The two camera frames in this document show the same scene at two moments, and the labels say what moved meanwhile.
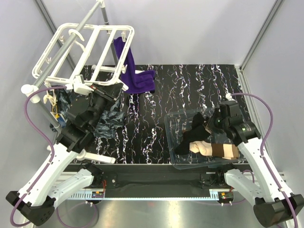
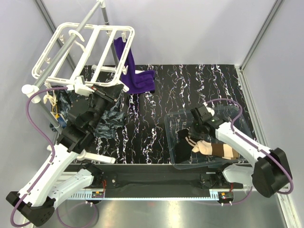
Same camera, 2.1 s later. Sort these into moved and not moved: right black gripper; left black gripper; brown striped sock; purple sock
Moved: right black gripper
Not moved: purple sock; left black gripper; brown striped sock
